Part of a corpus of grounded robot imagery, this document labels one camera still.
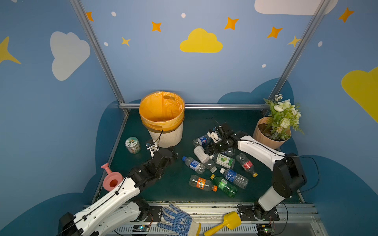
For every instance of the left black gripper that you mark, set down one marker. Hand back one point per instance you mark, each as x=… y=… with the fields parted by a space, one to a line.
x=161 y=152

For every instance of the clear bottle blue text label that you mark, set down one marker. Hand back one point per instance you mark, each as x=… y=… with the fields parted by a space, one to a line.
x=230 y=152

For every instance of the green label white bottle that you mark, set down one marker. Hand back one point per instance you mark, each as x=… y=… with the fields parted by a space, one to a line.
x=223 y=160

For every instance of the brown coffee bottle white cap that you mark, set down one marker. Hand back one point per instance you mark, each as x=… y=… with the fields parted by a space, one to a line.
x=205 y=159

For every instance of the orange label bottle orange cap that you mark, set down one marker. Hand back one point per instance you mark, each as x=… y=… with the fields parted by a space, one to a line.
x=201 y=183

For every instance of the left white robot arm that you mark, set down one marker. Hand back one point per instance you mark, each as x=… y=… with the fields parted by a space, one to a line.
x=121 y=204

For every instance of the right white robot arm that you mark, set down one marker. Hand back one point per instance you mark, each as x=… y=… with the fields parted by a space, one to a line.
x=288 y=172

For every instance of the white bin orange liner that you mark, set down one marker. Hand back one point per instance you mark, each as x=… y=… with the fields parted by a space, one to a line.
x=163 y=113

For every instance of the pepsi bottle blue cap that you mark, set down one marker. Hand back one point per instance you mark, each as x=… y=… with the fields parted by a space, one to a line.
x=202 y=141

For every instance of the red label bottle yellow cap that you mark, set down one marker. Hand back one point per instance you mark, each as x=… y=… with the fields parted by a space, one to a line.
x=246 y=163

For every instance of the green white round tin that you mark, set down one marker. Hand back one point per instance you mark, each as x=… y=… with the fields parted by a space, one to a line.
x=133 y=145

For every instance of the blue label bottle white cap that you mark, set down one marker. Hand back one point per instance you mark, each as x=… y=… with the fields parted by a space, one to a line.
x=235 y=178

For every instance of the green bottle yellow cap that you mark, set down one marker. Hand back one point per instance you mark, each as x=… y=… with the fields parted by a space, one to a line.
x=224 y=186

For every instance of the pink watering can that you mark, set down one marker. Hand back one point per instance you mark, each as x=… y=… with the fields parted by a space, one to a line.
x=112 y=179

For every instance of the artificial green white plant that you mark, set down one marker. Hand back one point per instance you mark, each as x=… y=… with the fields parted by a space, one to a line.
x=283 y=117

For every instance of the blue dotted work glove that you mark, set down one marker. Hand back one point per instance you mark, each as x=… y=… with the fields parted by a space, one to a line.
x=178 y=222

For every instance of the yellow plastic shovel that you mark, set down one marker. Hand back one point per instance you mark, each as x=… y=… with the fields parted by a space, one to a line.
x=231 y=221

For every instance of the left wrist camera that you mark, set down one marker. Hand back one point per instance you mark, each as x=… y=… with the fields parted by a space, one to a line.
x=152 y=147

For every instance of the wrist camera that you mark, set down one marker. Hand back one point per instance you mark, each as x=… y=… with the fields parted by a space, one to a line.
x=152 y=147
x=214 y=135

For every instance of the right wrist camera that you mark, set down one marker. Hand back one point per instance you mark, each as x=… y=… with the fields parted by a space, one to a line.
x=214 y=135

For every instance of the aluminium frame rail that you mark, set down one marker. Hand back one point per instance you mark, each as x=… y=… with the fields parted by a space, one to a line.
x=200 y=106

